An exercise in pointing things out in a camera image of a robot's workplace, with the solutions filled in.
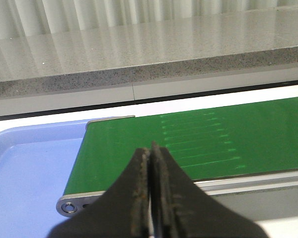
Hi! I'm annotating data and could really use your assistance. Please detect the green conveyor belt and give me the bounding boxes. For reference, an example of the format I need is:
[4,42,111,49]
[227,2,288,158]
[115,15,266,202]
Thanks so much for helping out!
[64,97,298,195]

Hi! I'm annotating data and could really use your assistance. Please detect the aluminium conveyor frame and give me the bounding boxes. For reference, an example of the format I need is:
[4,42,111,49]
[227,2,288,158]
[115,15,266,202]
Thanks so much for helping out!
[56,117,298,217]

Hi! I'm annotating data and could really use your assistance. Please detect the white curtain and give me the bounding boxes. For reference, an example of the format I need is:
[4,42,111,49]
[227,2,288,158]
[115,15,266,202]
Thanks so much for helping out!
[0,0,298,40]

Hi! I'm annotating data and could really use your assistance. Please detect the grey stone counter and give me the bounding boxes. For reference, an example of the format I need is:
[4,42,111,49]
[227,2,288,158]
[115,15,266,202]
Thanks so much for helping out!
[0,5,298,99]

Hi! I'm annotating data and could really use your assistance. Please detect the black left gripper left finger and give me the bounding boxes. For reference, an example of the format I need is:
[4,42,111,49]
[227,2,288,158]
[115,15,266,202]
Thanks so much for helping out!
[48,148,150,238]

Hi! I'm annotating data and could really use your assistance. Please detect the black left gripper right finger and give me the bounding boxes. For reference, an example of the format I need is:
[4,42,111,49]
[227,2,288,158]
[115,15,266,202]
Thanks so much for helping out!
[150,143,267,238]

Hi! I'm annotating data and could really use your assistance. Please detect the blue plastic tray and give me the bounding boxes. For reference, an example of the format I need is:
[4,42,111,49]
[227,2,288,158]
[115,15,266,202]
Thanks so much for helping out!
[0,120,86,238]

